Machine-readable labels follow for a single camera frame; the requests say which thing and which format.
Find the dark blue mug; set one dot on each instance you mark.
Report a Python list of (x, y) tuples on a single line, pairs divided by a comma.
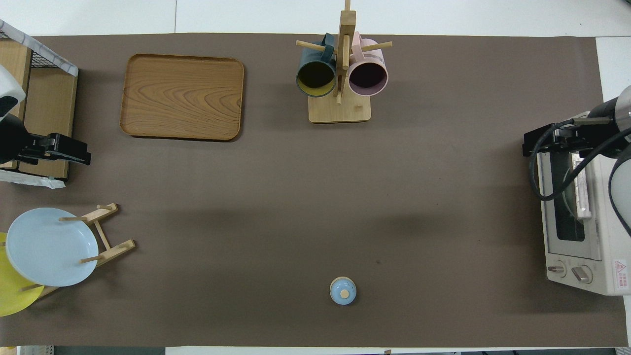
[(315, 76)]

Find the light blue plate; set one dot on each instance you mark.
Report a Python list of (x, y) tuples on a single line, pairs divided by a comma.
[(49, 246)]

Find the cream toaster oven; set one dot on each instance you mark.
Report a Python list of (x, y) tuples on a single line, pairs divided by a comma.
[(611, 266)]

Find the wooden mug rack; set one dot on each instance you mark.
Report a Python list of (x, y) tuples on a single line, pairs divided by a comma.
[(340, 111)]

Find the pink mug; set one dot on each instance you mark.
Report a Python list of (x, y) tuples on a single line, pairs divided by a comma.
[(368, 74)]

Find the yellow plate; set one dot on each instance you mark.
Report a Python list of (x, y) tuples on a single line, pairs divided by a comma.
[(12, 298)]

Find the wooden plate rack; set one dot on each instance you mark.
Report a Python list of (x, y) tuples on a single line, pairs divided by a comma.
[(106, 244)]

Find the brown table mat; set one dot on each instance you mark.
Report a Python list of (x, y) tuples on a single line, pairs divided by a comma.
[(345, 197)]

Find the glass oven door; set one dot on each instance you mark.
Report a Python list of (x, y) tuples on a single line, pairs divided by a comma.
[(557, 231)]

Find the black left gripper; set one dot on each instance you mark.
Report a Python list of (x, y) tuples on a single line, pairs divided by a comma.
[(14, 142)]

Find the wooden serving tray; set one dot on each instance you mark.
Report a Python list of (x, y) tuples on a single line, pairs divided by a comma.
[(182, 96)]

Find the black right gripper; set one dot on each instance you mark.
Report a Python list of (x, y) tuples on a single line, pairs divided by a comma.
[(605, 123)]

